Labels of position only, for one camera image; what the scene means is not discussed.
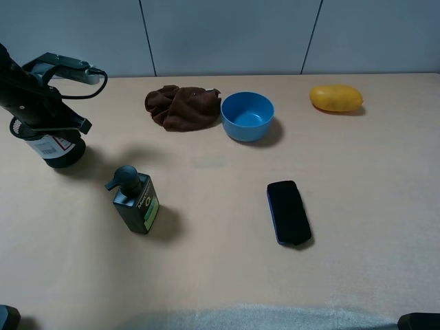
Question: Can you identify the black robot base right corner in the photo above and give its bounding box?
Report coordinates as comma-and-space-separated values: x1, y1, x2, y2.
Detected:
397, 313, 440, 330

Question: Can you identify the dark green pump bottle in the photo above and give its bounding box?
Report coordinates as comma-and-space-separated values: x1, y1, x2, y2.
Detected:
104, 166, 160, 234

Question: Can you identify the blue plastic bowl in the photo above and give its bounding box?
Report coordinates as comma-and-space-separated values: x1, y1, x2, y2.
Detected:
221, 91, 275, 142

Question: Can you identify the brown crumpled cloth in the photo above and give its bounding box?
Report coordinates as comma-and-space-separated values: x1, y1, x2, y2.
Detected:
144, 85, 221, 132

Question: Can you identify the black whiteboard eraser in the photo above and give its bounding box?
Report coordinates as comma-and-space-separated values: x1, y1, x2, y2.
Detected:
267, 180, 312, 246

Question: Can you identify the black robot base left corner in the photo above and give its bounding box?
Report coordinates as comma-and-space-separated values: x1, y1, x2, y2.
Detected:
0, 305, 21, 330

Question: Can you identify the black mesh pen holder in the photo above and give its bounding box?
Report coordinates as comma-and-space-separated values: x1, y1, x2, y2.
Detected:
9, 117, 86, 168

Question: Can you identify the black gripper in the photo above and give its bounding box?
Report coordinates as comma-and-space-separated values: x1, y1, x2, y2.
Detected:
1, 65, 92, 134

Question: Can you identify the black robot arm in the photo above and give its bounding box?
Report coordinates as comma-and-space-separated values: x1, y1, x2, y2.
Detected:
1, 46, 91, 134

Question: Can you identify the yellow mango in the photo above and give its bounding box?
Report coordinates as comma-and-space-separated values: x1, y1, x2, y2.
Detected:
309, 85, 364, 113

